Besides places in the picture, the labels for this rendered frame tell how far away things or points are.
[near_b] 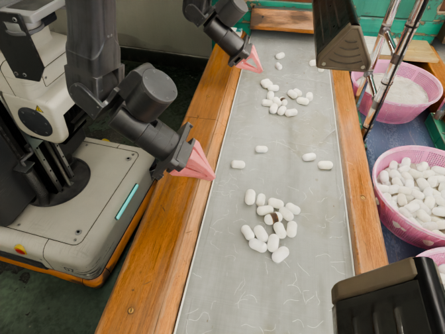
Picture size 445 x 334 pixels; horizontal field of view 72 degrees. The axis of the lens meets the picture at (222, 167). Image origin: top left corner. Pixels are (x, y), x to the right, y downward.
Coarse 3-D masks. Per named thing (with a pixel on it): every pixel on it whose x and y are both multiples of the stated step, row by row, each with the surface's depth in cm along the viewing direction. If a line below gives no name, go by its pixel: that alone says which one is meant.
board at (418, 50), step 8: (416, 40) 114; (424, 40) 114; (408, 48) 110; (416, 48) 110; (424, 48) 110; (384, 56) 106; (408, 56) 106; (416, 56) 106; (424, 56) 106; (432, 56) 106
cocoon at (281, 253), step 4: (280, 248) 58; (284, 248) 58; (276, 252) 57; (280, 252) 57; (284, 252) 57; (288, 252) 58; (272, 256) 58; (276, 256) 57; (280, 256) 57; (284, 256) 57; (276, 260) 57; (280, 260) 57
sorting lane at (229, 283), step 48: (288, 48) 118; (240, 96) 96; (288, 96) 96; (240, 144) 81; (288, 144) 81; (336, 144) 81; (240, 192) 70; (288, 192) 70; (336, 192) 70; (240, 240) 61; (288, 240) 61; (336, 240) 61; (192, 288) 55; (240, 288) 55; (288, 288) 55
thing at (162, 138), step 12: (156, 120) 51; (144, 132) 49; (156, 132) 50; (168, 132) 51; (180, 132) 55; (144, 144) 50; (156, 144) 50; (168, 144) 51; (180, 144) 51; (156, 156) 52; (168, 156) 51; (156, 168) 53
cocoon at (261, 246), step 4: (252, 240) 59; (256, 240) 59; (252, 244) 59; (256, 244) 59; (260, 244) 59; (264, 244) 59; (252, 248) 59; (256, 248) 59; (260, 248) 58; (264, 248) 58
